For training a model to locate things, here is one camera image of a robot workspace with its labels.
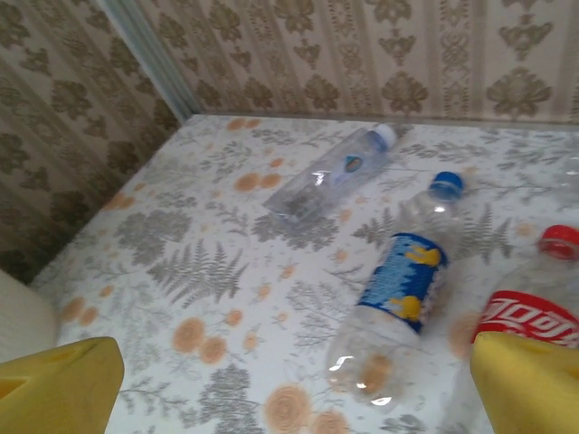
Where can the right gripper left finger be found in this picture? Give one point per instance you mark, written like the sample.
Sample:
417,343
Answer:
54,393

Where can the floral plastic tablecloth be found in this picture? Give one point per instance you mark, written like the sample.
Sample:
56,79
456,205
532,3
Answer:
203,271

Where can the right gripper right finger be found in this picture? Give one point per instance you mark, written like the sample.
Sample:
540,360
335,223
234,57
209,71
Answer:
529,389

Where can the Pepsi bottle blue cap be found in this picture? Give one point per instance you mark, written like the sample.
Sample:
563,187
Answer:
407,280

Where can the clear water bottle white cap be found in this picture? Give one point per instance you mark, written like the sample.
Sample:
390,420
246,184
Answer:
335,172

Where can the Coca-Cola bottle red cap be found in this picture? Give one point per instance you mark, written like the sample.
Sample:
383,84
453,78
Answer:
529,312

